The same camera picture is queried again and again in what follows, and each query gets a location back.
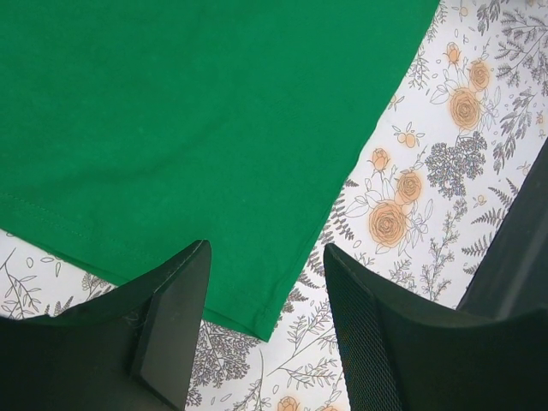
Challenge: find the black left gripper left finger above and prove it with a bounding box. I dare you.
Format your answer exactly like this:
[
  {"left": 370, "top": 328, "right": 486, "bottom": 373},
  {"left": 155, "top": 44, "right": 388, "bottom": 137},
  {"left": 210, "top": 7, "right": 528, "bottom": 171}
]
[{"left": 1, "top": 240, "right": 211, "bottom": 411}]

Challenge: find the floral patterned table mat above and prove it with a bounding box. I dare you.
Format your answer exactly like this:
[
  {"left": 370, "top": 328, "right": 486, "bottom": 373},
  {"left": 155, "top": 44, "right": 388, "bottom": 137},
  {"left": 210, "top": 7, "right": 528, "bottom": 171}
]
[{"left": 1, "top": 1, "right": 547, "bottom": 410}]

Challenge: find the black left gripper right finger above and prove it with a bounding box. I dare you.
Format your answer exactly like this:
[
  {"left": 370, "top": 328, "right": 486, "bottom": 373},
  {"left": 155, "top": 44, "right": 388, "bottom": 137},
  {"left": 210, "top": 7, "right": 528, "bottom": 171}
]
[{"left": 323, "top": 244, "right": 547, "bottom": 410}]

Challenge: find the green t shirt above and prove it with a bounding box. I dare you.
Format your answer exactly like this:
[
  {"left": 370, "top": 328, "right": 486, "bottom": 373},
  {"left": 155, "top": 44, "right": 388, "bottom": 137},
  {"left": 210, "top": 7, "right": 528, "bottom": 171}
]
[{"left": 1, "top": 1, "right": 438, "bottom": 340}]

